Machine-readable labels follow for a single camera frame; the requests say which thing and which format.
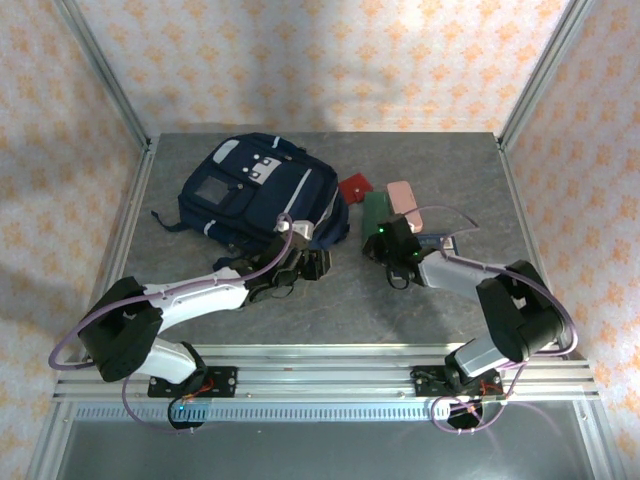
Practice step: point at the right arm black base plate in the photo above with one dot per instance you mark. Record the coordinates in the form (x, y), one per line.
(427, 380)

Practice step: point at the aluminium mounting rail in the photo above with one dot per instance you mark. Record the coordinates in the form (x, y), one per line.
(325, 372)

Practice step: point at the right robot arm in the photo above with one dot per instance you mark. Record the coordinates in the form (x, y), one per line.
(515, 315)

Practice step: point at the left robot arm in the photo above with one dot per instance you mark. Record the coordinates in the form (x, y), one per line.
(200, 295)

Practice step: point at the navy blue backpack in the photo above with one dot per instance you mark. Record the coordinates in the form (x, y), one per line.
(260, 200)

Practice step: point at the red wallet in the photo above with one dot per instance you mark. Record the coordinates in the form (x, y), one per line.
(355, 189)

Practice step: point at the grey metal panel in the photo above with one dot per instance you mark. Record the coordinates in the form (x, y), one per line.
(325, 450)

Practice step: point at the dark green pencil case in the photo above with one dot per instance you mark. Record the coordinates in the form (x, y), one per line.
(375, 215)

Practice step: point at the aluminium table side rail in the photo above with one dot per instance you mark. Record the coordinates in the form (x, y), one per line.
(530, 210)
(125, 240)

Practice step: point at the aluminium frame post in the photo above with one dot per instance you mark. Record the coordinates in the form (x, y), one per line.
(100, 65)
(540, 70)

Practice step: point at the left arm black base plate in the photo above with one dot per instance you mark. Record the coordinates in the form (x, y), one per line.
(220, 382)

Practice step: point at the pink pencil case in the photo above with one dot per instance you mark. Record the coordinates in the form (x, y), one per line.
(400, 195)

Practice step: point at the blue notebook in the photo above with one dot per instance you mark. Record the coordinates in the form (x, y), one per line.
(440, 244)

